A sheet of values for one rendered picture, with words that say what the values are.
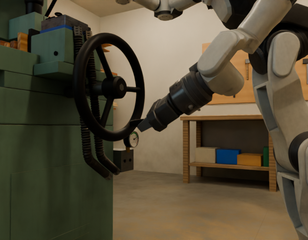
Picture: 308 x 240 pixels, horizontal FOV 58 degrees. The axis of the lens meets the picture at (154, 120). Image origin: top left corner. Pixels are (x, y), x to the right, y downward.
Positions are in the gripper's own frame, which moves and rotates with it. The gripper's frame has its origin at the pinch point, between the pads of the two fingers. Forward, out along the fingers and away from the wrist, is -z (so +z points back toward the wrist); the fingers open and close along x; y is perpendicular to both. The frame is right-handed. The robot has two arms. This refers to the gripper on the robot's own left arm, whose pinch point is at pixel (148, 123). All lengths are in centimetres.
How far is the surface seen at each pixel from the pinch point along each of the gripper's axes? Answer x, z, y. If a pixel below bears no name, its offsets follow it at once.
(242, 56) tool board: 336, 12, -74
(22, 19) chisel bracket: 19, -20, 48
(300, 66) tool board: 311, 62, -122
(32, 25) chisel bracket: 16.7, -17.1, 43.6
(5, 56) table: -7.4, -14.1, 35.1
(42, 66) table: -2.2, -11.7, 28.6
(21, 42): 7.0, -17.7, 39.3
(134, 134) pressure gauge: 22.2, -18.3, -5.6
